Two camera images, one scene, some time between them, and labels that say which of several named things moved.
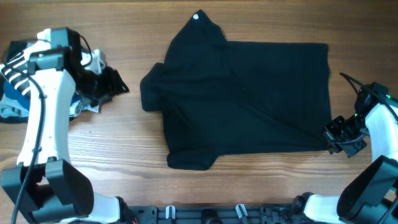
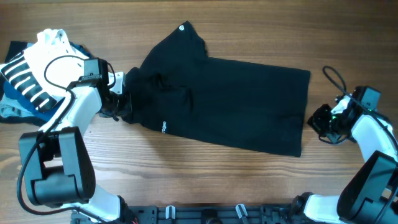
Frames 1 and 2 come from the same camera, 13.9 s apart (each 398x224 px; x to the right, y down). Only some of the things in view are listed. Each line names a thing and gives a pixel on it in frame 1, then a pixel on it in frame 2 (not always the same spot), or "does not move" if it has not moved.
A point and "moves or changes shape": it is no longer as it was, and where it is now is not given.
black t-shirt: [219, 97] moves or changes shape
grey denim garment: [11, 110] does not move
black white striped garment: [20, 80] does not move
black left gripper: [115, 86] → [127, 107]
